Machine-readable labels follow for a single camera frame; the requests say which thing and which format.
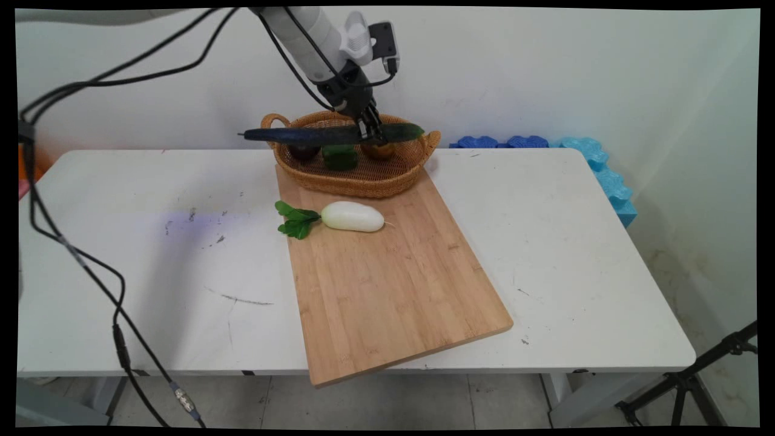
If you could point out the dark green cucumber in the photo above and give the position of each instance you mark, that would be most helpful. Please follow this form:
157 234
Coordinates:
303 134

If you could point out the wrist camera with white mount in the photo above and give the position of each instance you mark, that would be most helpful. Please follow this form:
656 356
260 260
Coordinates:
372 41

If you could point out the green bell pepper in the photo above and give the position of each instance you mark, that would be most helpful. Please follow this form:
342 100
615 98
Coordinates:
339 157

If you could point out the orange object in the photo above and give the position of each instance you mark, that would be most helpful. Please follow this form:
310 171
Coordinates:
22 166

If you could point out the white radish with green leaves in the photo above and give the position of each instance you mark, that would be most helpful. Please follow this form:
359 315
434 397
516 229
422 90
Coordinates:
354 217

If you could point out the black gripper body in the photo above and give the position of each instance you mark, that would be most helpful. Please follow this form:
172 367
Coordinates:
346 89

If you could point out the woven wicker basket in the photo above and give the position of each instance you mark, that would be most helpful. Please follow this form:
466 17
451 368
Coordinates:
375 178

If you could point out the white table leg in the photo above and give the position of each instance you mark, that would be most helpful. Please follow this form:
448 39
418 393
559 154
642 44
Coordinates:
581 399
66 399

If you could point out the dark purple round vegetable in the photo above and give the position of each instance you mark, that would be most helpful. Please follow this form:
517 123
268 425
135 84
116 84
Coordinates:
304 152

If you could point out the dark blue foam block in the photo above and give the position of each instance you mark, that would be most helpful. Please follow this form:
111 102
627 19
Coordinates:
477 142
527 142

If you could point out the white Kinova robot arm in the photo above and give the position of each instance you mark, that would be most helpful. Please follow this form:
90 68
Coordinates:
300 39

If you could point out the orange brown potato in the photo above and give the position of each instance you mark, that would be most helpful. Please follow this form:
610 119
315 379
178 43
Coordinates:
378 151

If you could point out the light blue foam mat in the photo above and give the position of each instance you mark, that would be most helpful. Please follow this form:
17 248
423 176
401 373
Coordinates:
608 178

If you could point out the bamboo cutting board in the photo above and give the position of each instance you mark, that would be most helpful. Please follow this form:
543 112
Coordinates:
387 284

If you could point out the black tripod stand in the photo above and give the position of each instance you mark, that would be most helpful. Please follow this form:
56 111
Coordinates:
684 381

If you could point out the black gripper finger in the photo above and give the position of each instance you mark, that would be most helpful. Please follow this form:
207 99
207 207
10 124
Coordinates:
363 128
376 126

